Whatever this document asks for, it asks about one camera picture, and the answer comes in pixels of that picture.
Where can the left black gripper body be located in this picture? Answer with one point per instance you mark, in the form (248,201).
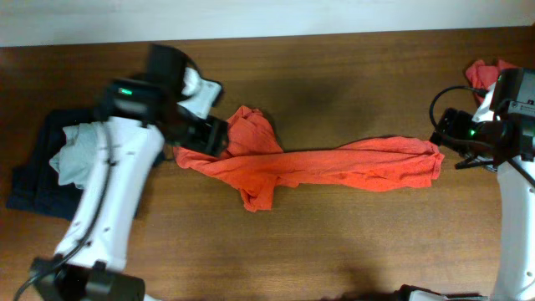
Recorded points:
(200,134)

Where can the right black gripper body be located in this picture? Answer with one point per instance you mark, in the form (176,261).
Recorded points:
(458,131)

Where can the orange t-shirt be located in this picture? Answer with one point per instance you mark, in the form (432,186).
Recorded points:
(255,164)

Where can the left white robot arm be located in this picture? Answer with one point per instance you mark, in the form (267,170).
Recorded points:
(168,104)

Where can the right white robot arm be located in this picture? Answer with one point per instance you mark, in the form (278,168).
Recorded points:
(513,105)

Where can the red printed t-shirt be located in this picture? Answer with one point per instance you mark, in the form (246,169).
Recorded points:
(481,75)

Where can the folded grey garment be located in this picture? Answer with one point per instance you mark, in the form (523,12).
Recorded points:
(74,160)

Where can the folded navy blue garment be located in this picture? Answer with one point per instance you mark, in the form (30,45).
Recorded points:
(35,185)

